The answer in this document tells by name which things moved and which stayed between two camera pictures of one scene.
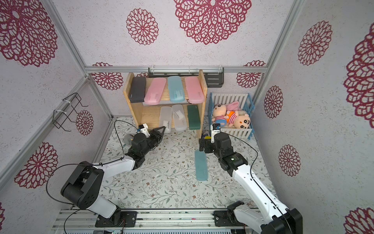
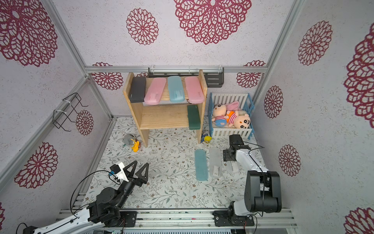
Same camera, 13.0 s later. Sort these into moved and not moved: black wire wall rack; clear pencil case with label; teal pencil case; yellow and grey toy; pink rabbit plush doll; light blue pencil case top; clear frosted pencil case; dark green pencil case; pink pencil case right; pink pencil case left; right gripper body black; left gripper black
Moved: left gripper black; right gripper body black; clear frosted pencil case; clear pencil case with label
Not moved: light blue pencil case top; pink rabbit plush doll; pink pencil case right; yellow and grey toy; pink pencil case left; teal pencil case; black wire wall rack; dark green pencil case
